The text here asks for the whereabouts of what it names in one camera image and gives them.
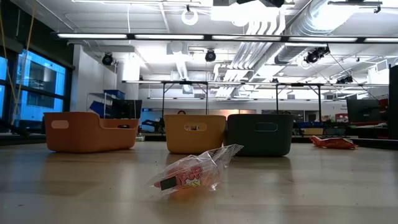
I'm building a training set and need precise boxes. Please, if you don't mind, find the clear Pop candy bag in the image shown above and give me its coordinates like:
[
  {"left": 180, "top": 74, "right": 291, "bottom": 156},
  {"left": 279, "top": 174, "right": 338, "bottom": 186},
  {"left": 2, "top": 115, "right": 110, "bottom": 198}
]
[{"left": 147, "top": 144, "right": 244, "bottom": 197}]

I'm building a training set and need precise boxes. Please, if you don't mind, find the orange plastic bin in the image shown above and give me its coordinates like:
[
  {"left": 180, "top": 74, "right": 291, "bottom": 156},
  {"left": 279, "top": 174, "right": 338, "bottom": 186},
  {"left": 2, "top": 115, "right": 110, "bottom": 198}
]
[{"left": 43, "top": 111, "right": 140, "bottom": 154}]

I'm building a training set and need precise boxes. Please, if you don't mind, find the orange candy packet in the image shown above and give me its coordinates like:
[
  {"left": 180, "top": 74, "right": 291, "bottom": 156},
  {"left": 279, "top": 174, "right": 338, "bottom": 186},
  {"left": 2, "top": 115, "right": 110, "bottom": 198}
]
[{"left": 310, "top": 135, "right": 358, "bottom": 151}]

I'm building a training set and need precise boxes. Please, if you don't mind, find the yellow plastic bin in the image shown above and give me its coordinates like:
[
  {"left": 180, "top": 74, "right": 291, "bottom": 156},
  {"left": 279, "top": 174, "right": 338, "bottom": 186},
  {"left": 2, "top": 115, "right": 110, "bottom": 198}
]
[{"left": 163, "top": 114, "right": 227, "bottom": 155}]

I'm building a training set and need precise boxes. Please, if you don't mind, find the dark teal plastic bin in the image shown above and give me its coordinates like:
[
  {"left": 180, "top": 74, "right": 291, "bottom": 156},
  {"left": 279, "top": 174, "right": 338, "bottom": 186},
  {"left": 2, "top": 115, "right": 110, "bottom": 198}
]
[{"left": 224, "top": 113, "right": 295, "bottom": 157}]

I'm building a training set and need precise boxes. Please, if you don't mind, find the black screen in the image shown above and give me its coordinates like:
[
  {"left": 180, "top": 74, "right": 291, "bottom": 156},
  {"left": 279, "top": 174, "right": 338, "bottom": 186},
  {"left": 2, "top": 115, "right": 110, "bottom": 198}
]
[{"left": 111, "top": 98, "right": 143, "bottom": 119}]

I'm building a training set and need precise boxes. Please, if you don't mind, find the white light strip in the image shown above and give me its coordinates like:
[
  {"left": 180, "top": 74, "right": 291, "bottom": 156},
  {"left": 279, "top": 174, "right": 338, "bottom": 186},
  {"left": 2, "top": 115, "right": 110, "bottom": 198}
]
[
  {"left": 211, "top": 35, "right": 282, "bottom": 42},
  {"left": 288, "top": 36, "right": 358, "bottom": 43},
  {"left": 364, "top": 37, "right": 398, "bottom": 44},
  {"left": 134, "top": 34, "right": 205, "bottom": 40},
  {"left": 57, "top": 33, "right": 127, "bottom": 40}
]

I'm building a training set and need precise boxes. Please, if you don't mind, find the blue storage bin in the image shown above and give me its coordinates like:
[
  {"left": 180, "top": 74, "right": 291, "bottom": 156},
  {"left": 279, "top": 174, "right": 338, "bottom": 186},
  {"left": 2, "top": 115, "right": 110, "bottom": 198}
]
[
  {"left": 89, "top": 100, "right": 108, "bottom": 119},
  {"left": 103, "top": 89, "right": 126, "bottom": 100}
]

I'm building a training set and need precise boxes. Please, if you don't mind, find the black monitor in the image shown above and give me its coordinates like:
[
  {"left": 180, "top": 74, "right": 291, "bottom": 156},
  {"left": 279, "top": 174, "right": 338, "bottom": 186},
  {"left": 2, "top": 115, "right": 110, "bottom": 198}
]
[{"left": 346, "top": 98, "right": 382, "bottom": 124}]

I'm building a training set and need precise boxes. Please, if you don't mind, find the black background table frame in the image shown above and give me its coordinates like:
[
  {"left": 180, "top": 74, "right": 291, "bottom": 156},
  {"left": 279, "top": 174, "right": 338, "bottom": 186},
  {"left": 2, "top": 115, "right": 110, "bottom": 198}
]
[
  {"left": 160, "top": 80, "right": 210, "bottom": 118},
  {"left": 275, "top": 82, "right": 323, "bottom": 123}
]

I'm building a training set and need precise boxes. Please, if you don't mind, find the black hanging camera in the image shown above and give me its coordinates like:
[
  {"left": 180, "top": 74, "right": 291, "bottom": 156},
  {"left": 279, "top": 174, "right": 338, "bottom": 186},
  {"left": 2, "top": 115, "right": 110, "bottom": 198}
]
[
  {"left": 303, "top": 45, "right": 331, "bottom": 65},
  {"left": 336, "top": 74, "right": 354, "bottom": 85},
  {"left": 204, "top": 49, "right": 217, "bottom": 63},
  {"left": 101, "top": 52, "right": 114, "bottom": 67}
]

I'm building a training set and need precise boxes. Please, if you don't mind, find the black aluminium rig frame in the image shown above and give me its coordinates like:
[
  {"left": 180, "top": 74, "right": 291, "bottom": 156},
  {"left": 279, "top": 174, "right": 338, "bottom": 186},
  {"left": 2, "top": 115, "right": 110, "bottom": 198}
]
[{"left": 0, "top": 30, "right": 398, "bottom": 151}]

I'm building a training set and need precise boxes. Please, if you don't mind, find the white ring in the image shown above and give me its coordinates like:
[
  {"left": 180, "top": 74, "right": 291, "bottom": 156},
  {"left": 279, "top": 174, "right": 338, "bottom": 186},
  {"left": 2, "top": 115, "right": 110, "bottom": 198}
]
[{"left": 181, "top": 9, "right": 199, "bottom": 26}]

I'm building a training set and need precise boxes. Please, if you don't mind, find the silver ventilation duct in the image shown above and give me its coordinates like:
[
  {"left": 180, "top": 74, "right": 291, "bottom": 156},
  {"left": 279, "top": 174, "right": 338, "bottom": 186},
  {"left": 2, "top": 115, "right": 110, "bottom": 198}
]
[{"left": 275, "top": 0, "right": 383, "bottom": 65}]

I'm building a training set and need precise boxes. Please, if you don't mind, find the yellow cable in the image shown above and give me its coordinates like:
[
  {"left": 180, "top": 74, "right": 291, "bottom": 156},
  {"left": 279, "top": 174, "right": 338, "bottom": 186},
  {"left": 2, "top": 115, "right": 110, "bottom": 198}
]
[{"left": 0, "top": 7, "right": 35, "bottom": 126}]

